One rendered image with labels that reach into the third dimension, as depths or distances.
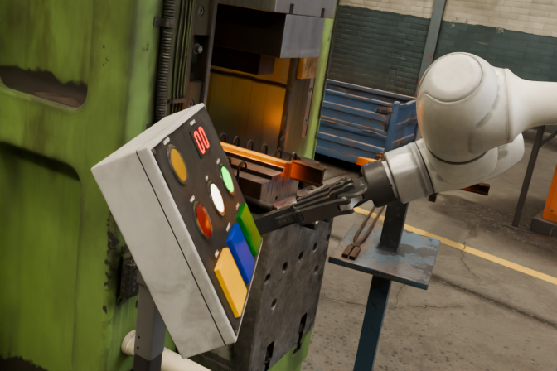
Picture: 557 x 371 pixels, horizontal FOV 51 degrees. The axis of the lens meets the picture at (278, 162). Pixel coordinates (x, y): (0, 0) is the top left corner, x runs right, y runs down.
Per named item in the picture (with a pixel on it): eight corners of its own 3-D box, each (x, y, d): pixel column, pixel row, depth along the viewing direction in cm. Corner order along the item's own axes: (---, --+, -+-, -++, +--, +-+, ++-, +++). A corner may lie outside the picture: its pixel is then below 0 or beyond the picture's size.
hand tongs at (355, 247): (375, 203, 233) (375, 200, 233) (385, 205, 232) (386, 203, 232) (341, 257, 178) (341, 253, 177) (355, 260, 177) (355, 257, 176)
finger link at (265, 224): (298, 220, 100) (297, 222, 99) (260, 233, 101) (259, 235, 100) (292, 204, 99) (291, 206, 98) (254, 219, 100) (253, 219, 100)
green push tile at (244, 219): (262, 239, 105) (246, 201, 104) (257, 255, 98) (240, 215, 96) (253, 242, 105) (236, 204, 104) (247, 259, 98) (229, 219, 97)
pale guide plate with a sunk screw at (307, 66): (315, 78, 175) (325, 20, 171) (302, 79, 167) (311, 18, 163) (309, 76, 176) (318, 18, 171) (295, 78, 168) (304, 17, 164)
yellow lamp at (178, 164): (196, 180, 80) (199, 149, 79) (174, 186, 76) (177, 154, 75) (177, 174, 81) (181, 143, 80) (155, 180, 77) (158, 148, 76)
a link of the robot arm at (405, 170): (428, 185, 101) (394, 195, 102) (410, 136, 99) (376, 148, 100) (437, 201, 92) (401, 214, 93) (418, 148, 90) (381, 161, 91)
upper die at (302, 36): (319, 57, 145) (325, 18, 143) (279, 58, 128) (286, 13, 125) (184, 31, 164) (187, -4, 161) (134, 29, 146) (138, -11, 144)
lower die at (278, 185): (297, 192, 155) (302, 161, 152) (258, 209, 137) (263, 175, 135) (171, 153, 173) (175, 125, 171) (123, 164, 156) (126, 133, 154)
